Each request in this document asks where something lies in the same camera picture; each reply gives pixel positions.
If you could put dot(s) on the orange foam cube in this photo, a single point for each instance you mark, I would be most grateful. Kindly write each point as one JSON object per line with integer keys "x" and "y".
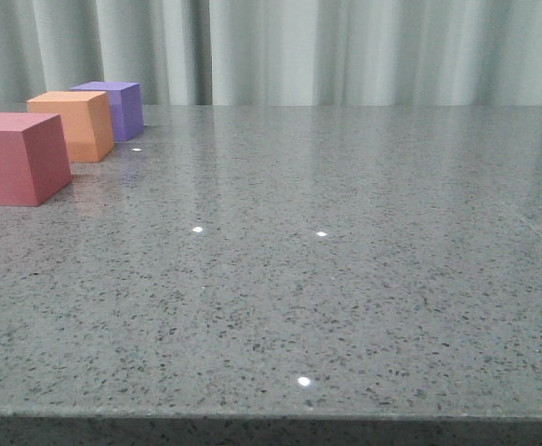
{"x": 86, "y": 122}

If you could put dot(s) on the purple foam cube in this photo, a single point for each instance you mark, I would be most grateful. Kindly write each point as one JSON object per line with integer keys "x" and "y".
{"x": 125, "y": 101}

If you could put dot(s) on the pale green curtain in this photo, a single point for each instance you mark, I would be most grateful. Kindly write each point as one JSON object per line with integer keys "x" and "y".
{"x": 300, "y": 53}

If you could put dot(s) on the red foam cube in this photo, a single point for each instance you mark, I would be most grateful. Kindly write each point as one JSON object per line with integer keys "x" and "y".
{"x": 34, "y": 163}

